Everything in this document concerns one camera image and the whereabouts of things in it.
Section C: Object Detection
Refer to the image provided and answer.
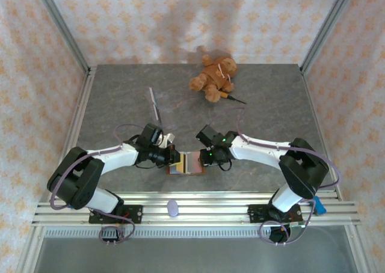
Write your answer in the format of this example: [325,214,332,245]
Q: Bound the long aluminium frame rail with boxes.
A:
[31,191,362,227]

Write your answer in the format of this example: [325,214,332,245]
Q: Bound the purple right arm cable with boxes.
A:
[207,104,344,247]

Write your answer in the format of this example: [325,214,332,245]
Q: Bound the small black electronics box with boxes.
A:
[99,227,125,247]

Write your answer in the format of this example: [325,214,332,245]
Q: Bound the red card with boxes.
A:
[186,152,202,173]

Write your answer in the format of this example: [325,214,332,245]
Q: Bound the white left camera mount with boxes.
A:
[156,132,176,150]

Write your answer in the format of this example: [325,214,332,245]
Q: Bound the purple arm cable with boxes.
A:
[49,123,143,246]
[207,104,344,247]

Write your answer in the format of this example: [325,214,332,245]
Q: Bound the brown teddy bear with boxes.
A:
[188,54,239,103]

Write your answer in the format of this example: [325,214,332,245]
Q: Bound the grey slotted cable duct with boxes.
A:
[45,228,272,239]

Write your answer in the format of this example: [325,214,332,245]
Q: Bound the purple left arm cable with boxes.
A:
[49,123,143,246]

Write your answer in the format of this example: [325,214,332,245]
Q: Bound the aluminium table side rail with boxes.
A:
[300,66,344,202]
[38,66,98,203]

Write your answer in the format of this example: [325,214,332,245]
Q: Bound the aluminium frame post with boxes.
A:
[300,0,359,73]
[32,0,92,73]

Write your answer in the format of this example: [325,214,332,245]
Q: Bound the lilac oval object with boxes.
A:
[166,199,180,218]

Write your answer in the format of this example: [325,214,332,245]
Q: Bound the black card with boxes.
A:
[153,102,164,126]

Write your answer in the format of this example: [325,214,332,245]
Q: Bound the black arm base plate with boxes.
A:
[88,204,143,225]
[247,204,303,224]

